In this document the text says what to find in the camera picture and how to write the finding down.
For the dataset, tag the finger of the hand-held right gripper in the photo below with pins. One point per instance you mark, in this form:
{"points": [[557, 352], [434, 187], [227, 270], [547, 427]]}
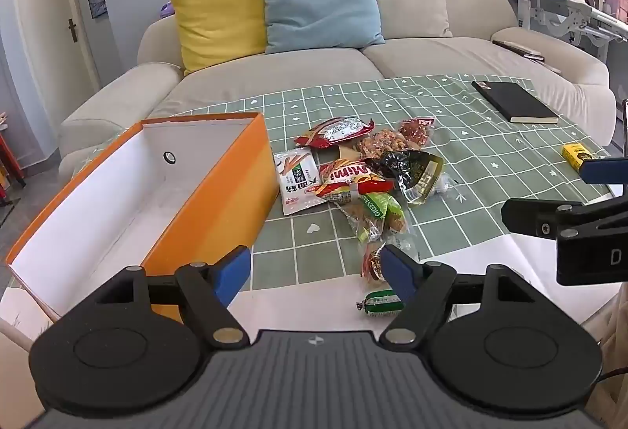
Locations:
{"points": [[604, 170], [532, 217]]}

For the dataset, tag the orange cardboard box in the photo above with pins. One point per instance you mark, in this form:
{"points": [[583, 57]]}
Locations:
{"points": [[211, 208]]}

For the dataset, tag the beige pillow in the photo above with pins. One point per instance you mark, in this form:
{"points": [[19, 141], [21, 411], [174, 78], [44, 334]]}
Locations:
{"points": [[412, 2]]}

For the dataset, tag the red and yellow snack packet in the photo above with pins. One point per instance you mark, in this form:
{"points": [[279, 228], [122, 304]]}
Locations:
{"points": [[343, 179]]}

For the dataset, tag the purple toy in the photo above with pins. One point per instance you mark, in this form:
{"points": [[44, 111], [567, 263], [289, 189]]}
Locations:
{"points": [[168, 10]]}

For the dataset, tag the black notebook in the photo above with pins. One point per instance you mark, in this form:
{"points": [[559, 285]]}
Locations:
{"points": [[515, 102]]}

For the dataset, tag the red and silver snack packet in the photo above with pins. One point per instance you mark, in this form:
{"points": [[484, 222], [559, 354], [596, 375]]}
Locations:
{"points": [[333, 130]]}

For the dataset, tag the red stool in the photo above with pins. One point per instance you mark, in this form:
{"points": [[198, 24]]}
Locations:
{"points": [[11, 164]]}

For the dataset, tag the red meat snack packet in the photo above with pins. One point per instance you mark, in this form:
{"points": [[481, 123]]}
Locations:
{"points": [[417, 132]]}

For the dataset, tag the green checked tablecloth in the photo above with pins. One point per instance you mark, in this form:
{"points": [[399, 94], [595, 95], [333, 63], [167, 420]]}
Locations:
{"points": [[490, 174]]}

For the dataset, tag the yellow pillow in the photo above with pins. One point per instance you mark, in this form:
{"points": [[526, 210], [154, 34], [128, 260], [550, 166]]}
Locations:
{"points": [[221, 22]]}

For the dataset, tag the small green sausage packet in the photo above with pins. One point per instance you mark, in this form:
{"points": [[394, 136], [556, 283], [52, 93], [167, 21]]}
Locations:
{"points": [[380, 305]]}

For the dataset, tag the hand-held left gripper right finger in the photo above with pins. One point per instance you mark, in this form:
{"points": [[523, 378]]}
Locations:
{"points": [[396, 273]]}

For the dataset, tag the light blue pillow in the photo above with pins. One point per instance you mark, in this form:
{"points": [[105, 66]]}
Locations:
{"points": [[319, 7]]}

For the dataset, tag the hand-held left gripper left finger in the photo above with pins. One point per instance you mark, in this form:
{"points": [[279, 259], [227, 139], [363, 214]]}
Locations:
{"points": [[231, 273]]}

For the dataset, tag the white stick snack packet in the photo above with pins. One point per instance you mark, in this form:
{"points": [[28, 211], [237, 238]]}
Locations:
{"points": [[294, 183]]}

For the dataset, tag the orange nut snack packet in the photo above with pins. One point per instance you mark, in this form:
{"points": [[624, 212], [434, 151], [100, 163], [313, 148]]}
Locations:
{"points": [[382, 142]]}

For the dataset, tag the beige sofa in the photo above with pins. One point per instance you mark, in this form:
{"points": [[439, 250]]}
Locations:
{"points": [[274, 66]]}

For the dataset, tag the clear red gold snack packet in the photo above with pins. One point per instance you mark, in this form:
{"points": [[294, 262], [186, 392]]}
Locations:
{"points": [[373, 262]]}

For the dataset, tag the dark seaweed snack packet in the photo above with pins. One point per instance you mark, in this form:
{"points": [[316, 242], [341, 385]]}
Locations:
{"points": [[407, 169]]}

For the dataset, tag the green bread packet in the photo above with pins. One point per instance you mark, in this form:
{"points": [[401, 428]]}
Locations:
{"points": [[382, 213]]}

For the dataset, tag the small yellow box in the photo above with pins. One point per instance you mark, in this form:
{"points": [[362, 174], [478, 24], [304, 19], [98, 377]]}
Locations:
{"points": [[575, 154]]}

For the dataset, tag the person's beige clothing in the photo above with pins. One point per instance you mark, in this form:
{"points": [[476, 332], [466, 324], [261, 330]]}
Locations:
{"points": [[615, 350]]}

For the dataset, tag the cream door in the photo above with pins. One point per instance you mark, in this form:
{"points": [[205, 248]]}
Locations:
{"points": [[44, 17]]}

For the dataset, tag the dark book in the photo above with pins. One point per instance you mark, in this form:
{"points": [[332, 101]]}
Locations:
{"points": [[520, 49]]}

